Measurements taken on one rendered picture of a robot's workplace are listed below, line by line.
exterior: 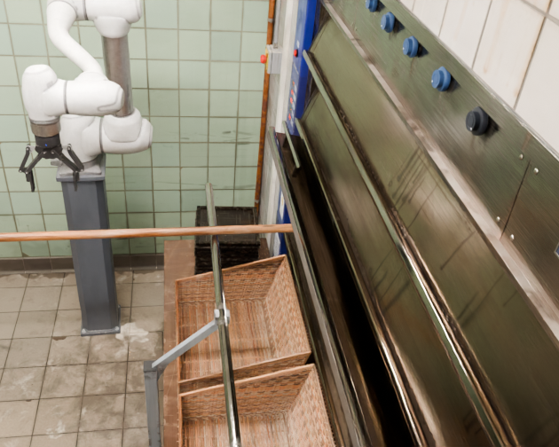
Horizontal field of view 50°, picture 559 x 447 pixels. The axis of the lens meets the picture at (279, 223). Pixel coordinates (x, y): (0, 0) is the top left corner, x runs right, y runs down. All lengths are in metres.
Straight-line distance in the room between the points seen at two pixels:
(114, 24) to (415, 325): 1.59
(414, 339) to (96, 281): 2.12
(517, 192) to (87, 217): 2.25
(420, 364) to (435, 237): 0.28
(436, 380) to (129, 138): 1.82
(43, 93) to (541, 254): 1.47
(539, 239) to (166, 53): 2.42
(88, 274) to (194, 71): 1.14
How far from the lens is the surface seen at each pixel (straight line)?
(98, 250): 3.03
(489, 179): 1.04
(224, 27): 3.06
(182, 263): 2.91
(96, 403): 3.12
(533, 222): 0.94
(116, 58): 2.48
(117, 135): 2.67
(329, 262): 1.67
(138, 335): 3.38
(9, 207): 3.63
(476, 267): 1.08
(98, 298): 3.24
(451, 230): 1.16
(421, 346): 1.31
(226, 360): 1.70
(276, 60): 2.76
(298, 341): 2.28
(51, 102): 1.94
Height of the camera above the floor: 2.46
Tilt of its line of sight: 36 degrees down
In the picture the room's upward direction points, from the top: 6 degrees clockwise
